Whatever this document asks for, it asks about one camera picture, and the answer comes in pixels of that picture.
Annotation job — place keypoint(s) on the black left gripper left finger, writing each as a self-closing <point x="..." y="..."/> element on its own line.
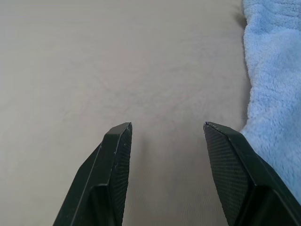
<point x="98" y="179"/>

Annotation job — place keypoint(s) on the light blue fluffy towel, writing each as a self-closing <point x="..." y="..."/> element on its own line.
<point x="272" y="70"/>

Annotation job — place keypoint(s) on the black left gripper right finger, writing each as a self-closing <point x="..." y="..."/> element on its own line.
<point x="235" y="179"/>

